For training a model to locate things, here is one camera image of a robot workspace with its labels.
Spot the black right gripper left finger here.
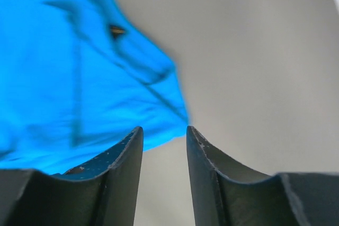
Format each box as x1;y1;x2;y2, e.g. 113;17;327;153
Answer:
1;126;144;225

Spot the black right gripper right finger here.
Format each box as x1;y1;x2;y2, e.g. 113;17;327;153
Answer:
186;126;338;225

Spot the blue t shirt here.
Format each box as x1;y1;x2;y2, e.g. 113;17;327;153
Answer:
1;0;189;174

